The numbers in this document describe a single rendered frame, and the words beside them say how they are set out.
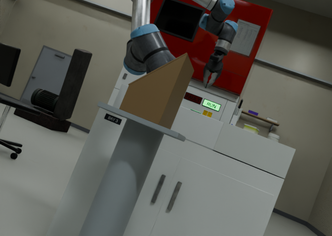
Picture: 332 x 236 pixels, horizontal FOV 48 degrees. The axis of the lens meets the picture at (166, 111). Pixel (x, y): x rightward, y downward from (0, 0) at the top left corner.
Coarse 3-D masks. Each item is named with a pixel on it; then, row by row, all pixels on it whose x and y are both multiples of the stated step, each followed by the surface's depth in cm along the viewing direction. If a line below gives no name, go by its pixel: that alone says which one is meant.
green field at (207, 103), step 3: (204, 102) 244; (207, 102) 244; (210, 102) 243; (204, 105) 244; (207, 105) 243; (210, 105) 243; (213, 105) 243; (216, 105) 242; (219, 105) 242; (213, 108) 243; (216, 108) 242
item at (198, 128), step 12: (120, 96) 188; (180, 108) 183; (180, 120) 182; (192, 120) 181; (204, 120) 180; (216, 120) 179; (180, 132) 181; (192, 132) 180; (204, 132) 179; (216, 132) 178; (204, 144) 178
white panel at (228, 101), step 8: (128, 72) 255; (120, 80) 256; (128, 80) 255; (192, 80) 248; (192, 88) 247; (200, 88) 246; (208, 88) 245; (216, 88) 244; (112, 96) 255; (184, 96) 247; (200, 96) 245; (208, 96) 244; (216, 96) 244; (224, 96) 243; (232, 96) 242; (112, 104) 254; (184, 104) 246; (192, 104) 245; (200, 104) 245; (224, 104) 242; (232, 104) 241; (200, 112) 244; (216, 112) 242; (224, 112) 241; (232, 112) 241; (224, 120) 241
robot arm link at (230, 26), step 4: (228, 20) 188; (224, 24) 186; (228, 24) 187; (232, 24) 187; (236, 24) 188; (224, 28) 186; (228, 28) 186; (232, 28) 187; (236, 28) 188; (224, 32) 186; (228, 32) 186; (232, 32) 187; (236, 32) 189; (220, 36) 188; (224, 36) 187; (228, 36) 186; (232, 36) 187; (228, 40) 187; (232, 40) 188
